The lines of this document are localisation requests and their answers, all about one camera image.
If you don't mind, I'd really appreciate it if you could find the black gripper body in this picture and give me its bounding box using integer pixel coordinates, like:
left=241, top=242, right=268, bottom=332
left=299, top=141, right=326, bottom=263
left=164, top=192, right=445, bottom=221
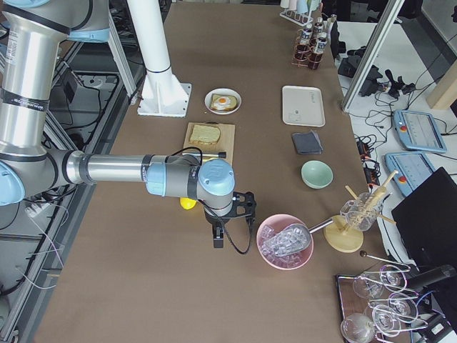
left=204, top=210, right=230, bottom=236

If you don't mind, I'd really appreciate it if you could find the plain bread slice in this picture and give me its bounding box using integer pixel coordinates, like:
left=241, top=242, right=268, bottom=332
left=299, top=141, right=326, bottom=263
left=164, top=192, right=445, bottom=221
left=189, top=124, right=221, bottom=145

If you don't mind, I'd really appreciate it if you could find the cream rectangular tray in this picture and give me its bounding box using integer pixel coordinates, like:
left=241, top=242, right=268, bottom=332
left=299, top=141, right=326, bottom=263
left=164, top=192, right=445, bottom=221
left=281, top=86, right=326, bottom=127

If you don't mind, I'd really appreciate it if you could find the wine glass rack tray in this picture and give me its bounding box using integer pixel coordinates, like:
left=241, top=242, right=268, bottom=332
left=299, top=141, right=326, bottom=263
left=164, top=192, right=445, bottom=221
left=335, top=272, right=428, bottom=342

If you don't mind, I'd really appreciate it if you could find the yellow lemon outer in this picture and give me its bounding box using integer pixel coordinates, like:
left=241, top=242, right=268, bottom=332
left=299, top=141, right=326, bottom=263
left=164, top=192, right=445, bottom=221
left=179, top=197, right=196, bottom=210

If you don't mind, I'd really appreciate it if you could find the steel muddler black tip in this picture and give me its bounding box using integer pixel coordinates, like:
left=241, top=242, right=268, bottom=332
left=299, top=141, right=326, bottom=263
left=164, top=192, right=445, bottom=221
left=183, top=151, right=227, bottom=159

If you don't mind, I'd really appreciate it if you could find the metal ice scoop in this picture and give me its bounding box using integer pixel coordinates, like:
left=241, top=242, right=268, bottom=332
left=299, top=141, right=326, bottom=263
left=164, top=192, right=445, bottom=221
left=261, top=219, right=333, bottom=257

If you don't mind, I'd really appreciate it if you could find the wooden cutting board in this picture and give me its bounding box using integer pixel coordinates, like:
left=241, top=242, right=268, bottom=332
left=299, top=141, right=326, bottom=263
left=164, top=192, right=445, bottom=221
left=184, top=122, right=235, bottom=164

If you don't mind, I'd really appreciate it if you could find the pink bowl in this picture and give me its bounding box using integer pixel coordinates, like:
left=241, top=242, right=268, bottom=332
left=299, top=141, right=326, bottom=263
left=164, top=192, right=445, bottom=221
left=256, top=214, right=313, bottom=270

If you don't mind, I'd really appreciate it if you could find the green ceramic bowl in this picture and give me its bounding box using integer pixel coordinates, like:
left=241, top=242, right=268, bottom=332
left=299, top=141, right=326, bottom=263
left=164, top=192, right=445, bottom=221
left=301, top=160, right=333, bottom=189

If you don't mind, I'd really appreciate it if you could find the fried egg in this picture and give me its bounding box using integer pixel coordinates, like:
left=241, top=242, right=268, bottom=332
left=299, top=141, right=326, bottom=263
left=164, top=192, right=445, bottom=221
left=214, top=96, right=231, bottom=110

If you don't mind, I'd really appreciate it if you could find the wooden mug tree stand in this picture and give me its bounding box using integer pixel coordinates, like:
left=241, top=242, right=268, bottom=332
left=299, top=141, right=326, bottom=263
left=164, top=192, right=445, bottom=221
left=324, top=170, right=398, bottom=253

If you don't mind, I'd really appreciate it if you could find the white round plate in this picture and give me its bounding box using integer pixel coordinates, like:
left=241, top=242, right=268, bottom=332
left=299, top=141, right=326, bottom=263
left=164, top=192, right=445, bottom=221
left=204, top=88, right=242, bottom=115

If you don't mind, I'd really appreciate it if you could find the grey folded cloth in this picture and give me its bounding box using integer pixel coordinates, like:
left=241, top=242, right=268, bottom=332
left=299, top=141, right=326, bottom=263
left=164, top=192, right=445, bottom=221
left=291, top=130, right=323, bottom=154

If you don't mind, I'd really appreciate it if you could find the bread slice under egg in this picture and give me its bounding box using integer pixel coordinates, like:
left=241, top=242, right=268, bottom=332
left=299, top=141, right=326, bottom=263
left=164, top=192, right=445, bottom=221
left=210, top=94, right=238, bottom=111

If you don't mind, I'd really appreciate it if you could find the glass mug on stand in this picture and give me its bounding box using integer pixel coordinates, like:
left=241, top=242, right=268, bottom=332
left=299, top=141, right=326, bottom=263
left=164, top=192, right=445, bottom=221
left=340, top=192, right=383, bottom=232

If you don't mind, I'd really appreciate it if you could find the bottle with white cap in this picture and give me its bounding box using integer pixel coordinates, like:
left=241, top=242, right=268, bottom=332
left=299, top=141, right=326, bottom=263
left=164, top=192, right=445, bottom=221
left=299, top=24, right=313, bottom=46

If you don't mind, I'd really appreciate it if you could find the black laptop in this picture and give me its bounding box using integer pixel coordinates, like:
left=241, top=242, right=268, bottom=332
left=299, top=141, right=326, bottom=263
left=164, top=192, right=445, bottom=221
left=392, top=167, right=456, bottom=267

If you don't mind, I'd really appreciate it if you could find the white cup rack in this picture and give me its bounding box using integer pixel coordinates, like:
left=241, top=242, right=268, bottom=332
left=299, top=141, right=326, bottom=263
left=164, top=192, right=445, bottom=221
left=279, top=0, right=321, bottom=26

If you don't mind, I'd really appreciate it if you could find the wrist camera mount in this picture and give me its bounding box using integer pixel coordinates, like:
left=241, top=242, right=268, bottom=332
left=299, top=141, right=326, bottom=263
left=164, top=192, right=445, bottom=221
left=225, top=192, right=256, bottom=224

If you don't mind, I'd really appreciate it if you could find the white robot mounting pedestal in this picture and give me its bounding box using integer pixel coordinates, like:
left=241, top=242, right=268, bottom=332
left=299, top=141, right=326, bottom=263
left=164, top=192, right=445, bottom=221
left=128, top=0, right=191, bottom=118

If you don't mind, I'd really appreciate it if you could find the copper wire bottle rack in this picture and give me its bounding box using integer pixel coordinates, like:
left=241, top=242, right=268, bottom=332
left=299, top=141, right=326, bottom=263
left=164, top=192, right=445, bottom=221
left=291, top=29, right=324, bottom=70

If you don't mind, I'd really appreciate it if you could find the aluminium frame post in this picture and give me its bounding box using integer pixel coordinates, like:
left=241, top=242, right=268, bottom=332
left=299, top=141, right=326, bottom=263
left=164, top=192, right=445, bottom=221
left=341, top=0, right=404, bottom=113

